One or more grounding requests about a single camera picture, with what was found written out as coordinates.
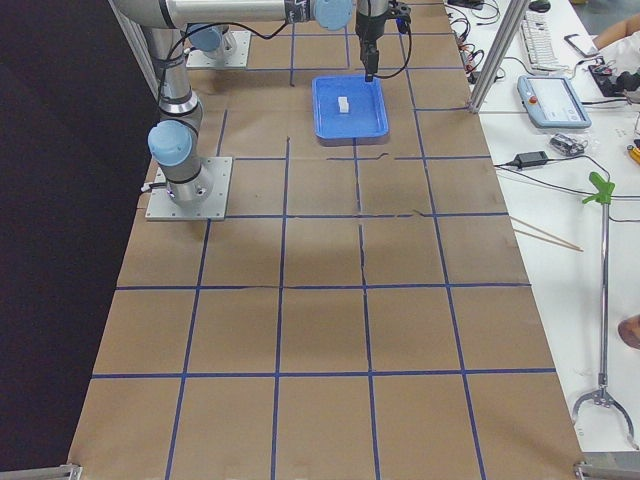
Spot blue plastic tray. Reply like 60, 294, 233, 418
311, 74, 389, 146

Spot white keyboard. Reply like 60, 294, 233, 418
520, 10, 562, 72

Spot blue teach pendant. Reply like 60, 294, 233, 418
517, 75, 592, 129

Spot black power adapter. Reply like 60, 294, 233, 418
513, 151, 549, 169

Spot wooden chopsticks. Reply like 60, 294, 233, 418
510, 216, 583, 252

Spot aluminium frame post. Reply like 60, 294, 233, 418
468, 0, 529, 114

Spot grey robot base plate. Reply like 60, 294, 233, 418
146, 157, 233, 221

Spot green handled reacher grabber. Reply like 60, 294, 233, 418
571, 171, 639, 451

